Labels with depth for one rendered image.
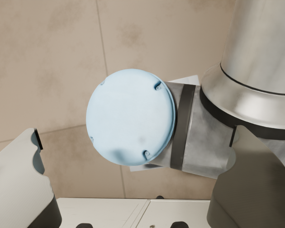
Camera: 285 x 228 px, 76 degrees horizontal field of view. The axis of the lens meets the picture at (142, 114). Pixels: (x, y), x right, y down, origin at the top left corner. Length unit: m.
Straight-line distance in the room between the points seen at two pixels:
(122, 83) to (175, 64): 1.21
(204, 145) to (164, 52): 1.28
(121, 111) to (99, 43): 1.47
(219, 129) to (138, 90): 0.09
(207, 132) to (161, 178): 1.19
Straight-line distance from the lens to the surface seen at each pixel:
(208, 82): 0.20
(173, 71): 1.39
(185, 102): 0.21
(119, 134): 0.21
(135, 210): 1.21
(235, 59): 0.17
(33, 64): 2.00
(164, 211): 1.16
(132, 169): 0.56
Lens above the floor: 1.32
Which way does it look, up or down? 75 degrees down
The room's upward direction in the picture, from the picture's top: 71 degrees counter-clockwise
